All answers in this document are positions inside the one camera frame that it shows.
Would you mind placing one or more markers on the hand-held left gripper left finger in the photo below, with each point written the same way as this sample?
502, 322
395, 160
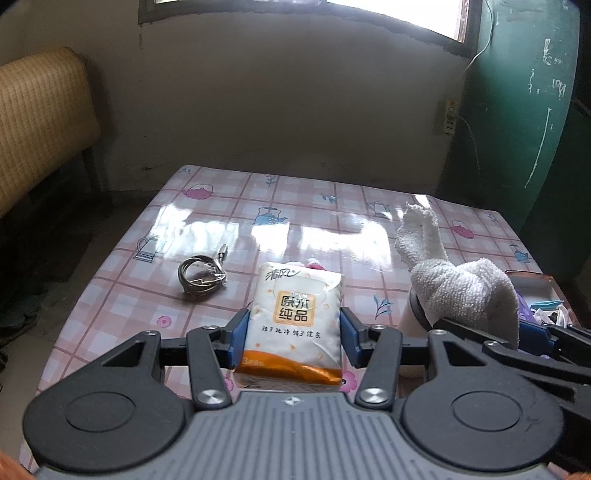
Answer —
240, 339

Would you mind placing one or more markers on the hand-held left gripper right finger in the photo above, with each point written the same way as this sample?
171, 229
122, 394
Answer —
351, 337

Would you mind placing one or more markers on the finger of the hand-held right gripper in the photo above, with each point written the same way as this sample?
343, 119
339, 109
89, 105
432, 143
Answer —
538, 339
485, 346

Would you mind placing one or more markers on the blue face mask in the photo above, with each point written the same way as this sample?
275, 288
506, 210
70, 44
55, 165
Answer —
547, 304

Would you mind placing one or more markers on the white tissue packet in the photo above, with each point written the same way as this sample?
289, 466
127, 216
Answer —
295, 318

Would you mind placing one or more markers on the brown box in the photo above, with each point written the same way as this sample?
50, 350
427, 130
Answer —
531, 277

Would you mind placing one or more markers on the white towel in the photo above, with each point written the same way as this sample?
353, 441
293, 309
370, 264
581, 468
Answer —
457, 286

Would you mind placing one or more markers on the purple box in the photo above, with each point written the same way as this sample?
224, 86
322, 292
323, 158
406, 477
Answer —
525, 304

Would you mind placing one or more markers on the paper cup with black lid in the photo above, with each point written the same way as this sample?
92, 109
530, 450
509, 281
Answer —
413, 316

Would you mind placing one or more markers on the pink crumpled cloth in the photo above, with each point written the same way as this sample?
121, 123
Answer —
314, 264

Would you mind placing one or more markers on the green door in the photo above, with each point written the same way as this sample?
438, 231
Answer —
526, 115

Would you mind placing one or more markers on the woven bamboo chair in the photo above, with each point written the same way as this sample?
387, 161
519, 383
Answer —
37, 129

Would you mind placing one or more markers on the wall socket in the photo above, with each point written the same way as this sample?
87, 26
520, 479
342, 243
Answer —
450, 116

